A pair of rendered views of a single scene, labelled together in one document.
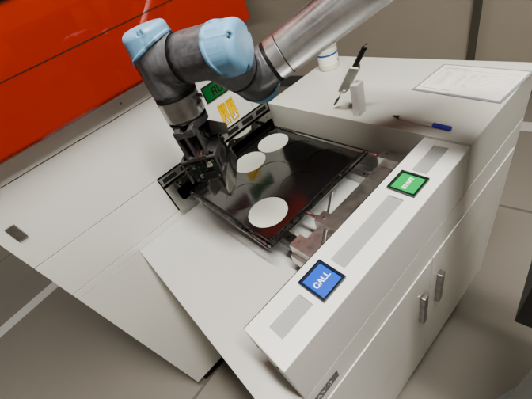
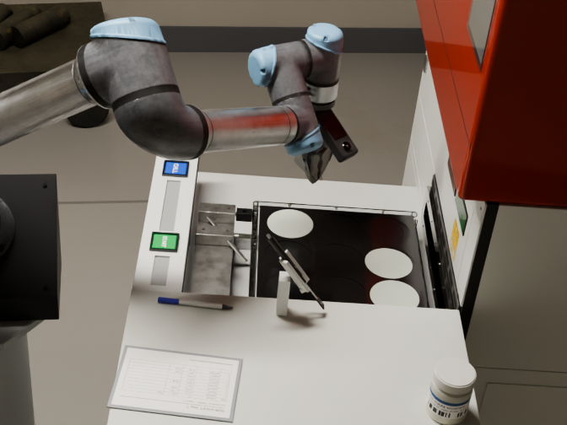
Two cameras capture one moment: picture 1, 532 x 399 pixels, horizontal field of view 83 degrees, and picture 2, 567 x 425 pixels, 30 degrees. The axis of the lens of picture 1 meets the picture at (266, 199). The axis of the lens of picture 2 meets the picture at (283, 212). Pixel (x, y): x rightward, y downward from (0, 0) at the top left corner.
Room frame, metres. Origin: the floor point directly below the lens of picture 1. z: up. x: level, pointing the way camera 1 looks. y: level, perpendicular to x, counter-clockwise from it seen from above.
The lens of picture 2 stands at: (1.27, -1.68, 2.30)
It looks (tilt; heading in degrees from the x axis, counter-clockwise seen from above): 37 degrees down; 114
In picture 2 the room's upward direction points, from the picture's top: 6 degrees clockwise
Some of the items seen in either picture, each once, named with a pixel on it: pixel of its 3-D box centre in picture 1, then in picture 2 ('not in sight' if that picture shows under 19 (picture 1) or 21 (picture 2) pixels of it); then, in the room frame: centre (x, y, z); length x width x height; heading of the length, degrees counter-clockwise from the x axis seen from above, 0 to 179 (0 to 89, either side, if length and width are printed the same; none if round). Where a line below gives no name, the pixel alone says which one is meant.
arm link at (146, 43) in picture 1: (161, 62); (321, 54); (0.55, 0.07, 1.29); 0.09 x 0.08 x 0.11; 55
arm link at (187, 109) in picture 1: (184, 105); (318, 88); (0.55, 0.07, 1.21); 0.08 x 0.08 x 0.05
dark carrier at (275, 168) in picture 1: (271, 172); (339, 260); (0.69, -0.04, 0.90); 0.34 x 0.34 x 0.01; 27
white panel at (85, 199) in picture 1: (160, 157); (444, 167); (0.80, 0.23, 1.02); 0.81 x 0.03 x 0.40; 117
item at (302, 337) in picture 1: (373, 250); (169, 232); (0.33, -0.15, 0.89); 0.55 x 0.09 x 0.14; 117
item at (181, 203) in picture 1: (226, 157); (437, 262); (0.87, 0.06, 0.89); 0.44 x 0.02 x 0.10; 117
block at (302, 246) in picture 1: (309, 251); (217, 212); (0.39, -0.04, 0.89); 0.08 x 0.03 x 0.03; 27
